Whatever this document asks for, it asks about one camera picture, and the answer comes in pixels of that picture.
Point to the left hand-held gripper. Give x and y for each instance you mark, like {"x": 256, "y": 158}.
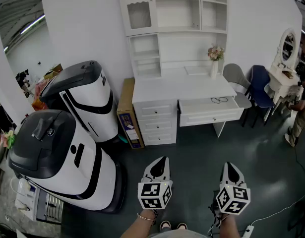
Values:
{"x": 157, "y": 176}

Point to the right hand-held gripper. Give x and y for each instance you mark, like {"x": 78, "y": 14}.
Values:
{"x": 232, "y": 192}

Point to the white desk drawer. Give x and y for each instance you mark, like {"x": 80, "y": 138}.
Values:
{"x": 204, "y": 106}

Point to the person's left forearm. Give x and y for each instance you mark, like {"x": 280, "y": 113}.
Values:
{"x": 138, "y": 228}

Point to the person's right forearm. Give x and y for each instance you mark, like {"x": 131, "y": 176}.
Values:
{"x": 229, "y": 227}

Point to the small white side drawer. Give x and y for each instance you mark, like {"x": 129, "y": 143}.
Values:
{"x": 159, "y": 138}
{"x": 156, "y": 110}
{"x": 157, "y": 126}

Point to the white desk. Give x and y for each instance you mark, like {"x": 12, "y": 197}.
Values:
{"x": 182, "y": 87}

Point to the white power strip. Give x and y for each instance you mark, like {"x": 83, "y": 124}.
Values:
{"x": 248, "y": 231}

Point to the person's left shoe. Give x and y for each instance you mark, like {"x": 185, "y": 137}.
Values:
{"x": 165, "y": 225}

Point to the person's shoe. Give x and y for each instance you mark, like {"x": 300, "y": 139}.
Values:
{"x": 182, "y": 226}
{"x": 165, "y": 225}

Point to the person's right shoe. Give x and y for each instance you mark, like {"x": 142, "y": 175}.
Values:
{"x": 182, "y": 226}

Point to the person's grey shirt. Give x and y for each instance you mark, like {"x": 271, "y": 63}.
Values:
{"x": 178, "y": 234}

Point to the long brown cardboard box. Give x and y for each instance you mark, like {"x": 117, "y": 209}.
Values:
{"x": 128, "y": 113}

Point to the white and black robot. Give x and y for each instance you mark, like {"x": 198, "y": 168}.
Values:
{"x": 90, "y": 98}
{"x": 68, "y": 162}

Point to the grey chair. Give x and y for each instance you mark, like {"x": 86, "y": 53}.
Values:
{"x": 235, "y": 80}

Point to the blue chair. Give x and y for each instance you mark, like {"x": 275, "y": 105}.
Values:
{"x": 260, "y": 83}

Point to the white dressing table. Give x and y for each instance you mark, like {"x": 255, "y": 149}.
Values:
{"x": 281, "y": 83}

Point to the white vase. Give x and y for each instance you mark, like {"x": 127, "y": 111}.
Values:
{"x": 214, "y": 69}

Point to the pink flower bouquet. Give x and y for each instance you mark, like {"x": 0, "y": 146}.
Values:
{"x": 215, "y": 52}

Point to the oval white-framed mirror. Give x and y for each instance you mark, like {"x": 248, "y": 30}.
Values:
{"x": 288, "y": 44}

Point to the white hutch shelf unit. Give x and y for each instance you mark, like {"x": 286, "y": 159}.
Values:
{"x": 177, "y": 14}

